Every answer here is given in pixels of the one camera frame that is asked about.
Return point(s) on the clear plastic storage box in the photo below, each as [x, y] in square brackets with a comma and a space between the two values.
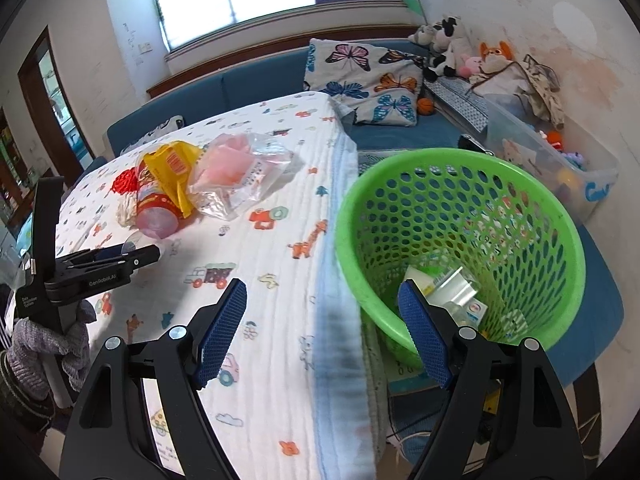
[595, 190]

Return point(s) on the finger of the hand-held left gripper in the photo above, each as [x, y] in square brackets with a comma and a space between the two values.
[92, 256]
[145, 255]

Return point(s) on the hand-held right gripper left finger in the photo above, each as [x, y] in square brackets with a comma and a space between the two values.
[222, 330]

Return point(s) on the green plastic basket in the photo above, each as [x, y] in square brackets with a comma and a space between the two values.
[380, 320]

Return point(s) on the pink plush toy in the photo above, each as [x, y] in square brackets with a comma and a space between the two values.
[472, 64]

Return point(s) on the small purple toy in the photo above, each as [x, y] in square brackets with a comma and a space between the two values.
[575, 158]

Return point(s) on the wooden shelf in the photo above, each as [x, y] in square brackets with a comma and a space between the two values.
[7, 160]

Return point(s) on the small butterfly print pillow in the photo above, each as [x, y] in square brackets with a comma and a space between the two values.
[160, 132]

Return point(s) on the orange fox plush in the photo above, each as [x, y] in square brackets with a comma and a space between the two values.
[495, 57]

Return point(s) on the clear plastic bottle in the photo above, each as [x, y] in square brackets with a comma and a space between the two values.
[455, 280]

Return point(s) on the red snack canister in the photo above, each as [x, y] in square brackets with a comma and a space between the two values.
[157, 210]

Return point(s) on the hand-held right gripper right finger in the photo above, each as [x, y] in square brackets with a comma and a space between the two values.
[425, 330]

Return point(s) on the yellow toy ball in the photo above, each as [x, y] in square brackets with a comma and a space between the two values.
[568, 179]

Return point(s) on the brown door frame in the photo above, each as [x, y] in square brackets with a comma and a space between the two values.
[35, 90]

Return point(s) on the person's left forearm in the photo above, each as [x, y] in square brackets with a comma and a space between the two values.
[20, 405]

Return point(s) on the grey plush toy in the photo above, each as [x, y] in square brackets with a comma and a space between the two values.
[420, 35]

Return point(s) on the brown wooden window ledge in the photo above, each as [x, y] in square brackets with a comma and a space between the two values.
[210, 74]

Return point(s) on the beige printed cloth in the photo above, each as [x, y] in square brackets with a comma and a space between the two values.
[545, 90]

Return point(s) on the small orange toy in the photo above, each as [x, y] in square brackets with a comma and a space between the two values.
[554, 139]

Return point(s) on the blue sofa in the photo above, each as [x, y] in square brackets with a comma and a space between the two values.
[250, 85]

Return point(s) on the yellow snack bag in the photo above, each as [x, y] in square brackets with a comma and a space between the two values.
[170, 165]

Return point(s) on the clear plastic lid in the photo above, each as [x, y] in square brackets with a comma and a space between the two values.
[131, 244]

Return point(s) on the white printed blanket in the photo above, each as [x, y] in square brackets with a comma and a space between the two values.
[280, 240]

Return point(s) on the small yellow block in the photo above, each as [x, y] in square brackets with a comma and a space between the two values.
[491, 401]

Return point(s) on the small orange ball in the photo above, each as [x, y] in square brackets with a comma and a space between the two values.
[426, 106]

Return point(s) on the red mesh net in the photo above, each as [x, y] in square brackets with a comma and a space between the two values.
[125, 182]

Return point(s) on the person's left hand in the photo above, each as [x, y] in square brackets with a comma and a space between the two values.
[30, 350]

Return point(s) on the black and white patterned strip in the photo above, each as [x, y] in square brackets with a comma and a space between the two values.
[460, 102]

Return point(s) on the white netting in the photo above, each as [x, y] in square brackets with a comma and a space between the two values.
[127, 210]

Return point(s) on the large butterfly print pillow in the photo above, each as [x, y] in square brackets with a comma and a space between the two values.
[360, 85]

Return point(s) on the pink plastic bag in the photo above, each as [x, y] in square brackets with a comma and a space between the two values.
[230, 165]

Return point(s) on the black and white cow plush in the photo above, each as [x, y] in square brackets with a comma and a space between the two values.
[450, 50]

